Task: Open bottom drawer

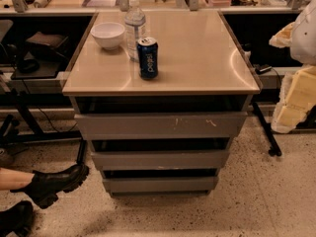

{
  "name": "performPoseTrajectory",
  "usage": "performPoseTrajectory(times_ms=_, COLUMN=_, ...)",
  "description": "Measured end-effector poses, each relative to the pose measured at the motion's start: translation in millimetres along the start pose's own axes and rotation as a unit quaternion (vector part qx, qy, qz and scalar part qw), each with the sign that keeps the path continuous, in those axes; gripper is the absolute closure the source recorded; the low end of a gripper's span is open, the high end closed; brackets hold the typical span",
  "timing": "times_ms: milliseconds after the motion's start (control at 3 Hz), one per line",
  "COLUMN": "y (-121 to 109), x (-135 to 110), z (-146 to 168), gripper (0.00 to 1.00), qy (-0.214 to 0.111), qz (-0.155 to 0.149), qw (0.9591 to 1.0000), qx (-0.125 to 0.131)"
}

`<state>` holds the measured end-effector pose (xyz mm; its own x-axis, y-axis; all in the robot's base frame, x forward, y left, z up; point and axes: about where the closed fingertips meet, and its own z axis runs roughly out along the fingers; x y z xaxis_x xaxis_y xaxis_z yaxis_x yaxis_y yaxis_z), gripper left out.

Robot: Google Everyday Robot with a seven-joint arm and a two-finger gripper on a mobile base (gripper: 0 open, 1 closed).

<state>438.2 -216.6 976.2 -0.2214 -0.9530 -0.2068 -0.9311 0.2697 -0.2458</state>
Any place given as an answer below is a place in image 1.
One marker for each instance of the black desk frame left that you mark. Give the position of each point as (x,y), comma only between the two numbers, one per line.
(9,135)

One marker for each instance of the person's bare leg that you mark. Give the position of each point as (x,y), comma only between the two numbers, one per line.
(14,180)

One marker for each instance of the black boot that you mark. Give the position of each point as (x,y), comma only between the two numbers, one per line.
(44,187)
(17,219)

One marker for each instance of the white bowl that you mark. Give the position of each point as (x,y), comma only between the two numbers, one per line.
(108,35)

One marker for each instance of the black device on shelf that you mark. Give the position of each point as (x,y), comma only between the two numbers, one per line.
(42,57)

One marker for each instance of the grey top drawer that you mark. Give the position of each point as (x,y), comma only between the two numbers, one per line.
(160,126)

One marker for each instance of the clear plastic water bottle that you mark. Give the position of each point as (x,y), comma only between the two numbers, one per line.
(135,27)

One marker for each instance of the black table leg right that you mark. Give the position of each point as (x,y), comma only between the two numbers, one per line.
(274,148)

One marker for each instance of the black power adapter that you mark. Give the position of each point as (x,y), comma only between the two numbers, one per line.
(261,69)

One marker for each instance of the grey drawer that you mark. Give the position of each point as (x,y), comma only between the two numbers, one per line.
(160,160)
(160,126)
(160,185)

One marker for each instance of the grey drawer cabinet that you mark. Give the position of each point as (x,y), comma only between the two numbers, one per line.
(201,70)

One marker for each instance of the blue pepsi can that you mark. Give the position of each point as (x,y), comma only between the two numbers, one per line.
(147,49)

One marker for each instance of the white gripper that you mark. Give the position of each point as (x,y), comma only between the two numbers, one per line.
(305,39)

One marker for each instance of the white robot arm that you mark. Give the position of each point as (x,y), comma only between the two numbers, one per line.
(303,47)

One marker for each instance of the black boot lower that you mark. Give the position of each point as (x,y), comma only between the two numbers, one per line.
(17,219)

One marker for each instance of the grey bottom drawer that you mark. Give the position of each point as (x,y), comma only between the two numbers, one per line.
(160,185)

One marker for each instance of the grey middle drawer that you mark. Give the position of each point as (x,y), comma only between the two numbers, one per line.
(160,160)

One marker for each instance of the black boot upper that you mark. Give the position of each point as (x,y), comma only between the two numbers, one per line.
(44,187)

